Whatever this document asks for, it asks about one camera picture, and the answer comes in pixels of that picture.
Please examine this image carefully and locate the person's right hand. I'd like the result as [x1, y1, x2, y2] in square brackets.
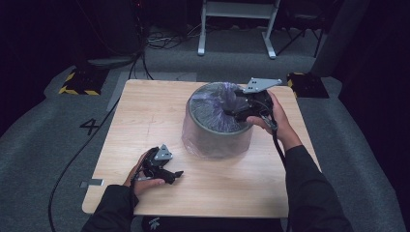
[246, 90, 304, 153]

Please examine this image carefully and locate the grey tape strip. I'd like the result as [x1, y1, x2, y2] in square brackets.
[79, 178, 105, 189]

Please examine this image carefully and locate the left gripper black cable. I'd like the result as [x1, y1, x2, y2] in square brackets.
[130, 148, 155, 197]

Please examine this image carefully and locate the grey column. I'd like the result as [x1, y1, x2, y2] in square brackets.
[310, 0, 372, 78]

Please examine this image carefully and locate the green round trash bin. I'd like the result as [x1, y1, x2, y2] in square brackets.
[186, 81, 254, 153]

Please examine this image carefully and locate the person's black clothing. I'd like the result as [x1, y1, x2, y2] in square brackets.
[140, 216, 285, 232]

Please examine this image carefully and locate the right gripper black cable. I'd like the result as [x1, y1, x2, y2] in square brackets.
[262, 110, 288, 167]

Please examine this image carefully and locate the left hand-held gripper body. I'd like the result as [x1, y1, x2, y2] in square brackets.
[141, 143, 176, 179]

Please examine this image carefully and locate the black tripod stand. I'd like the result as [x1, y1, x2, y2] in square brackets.
[276, 17, 325, 60]

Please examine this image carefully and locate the white metal table frame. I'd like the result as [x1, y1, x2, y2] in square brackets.
[197, 0, 281, 60]

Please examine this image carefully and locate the purple plastic bag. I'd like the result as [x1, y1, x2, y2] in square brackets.
[181, 81, 254, 160]

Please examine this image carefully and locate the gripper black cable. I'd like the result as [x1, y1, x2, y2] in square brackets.
[130, 148, 155, 197]
[262, 110, 288, 167]

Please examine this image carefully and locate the yellow black striped base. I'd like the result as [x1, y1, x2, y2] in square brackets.
[286, 72, 330, 99]
[58, 67, 109, 97]

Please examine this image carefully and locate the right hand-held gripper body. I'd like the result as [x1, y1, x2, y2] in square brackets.
[236, 76, 283, 124]

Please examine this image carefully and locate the person's left hand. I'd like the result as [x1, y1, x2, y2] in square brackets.
[123, 151, 166, 196]

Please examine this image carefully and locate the black floor cable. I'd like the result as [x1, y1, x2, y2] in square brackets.
[47, 51, 155, 232]

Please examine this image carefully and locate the bundle of floor cables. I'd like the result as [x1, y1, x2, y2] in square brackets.
[145, 23, 202, 51]

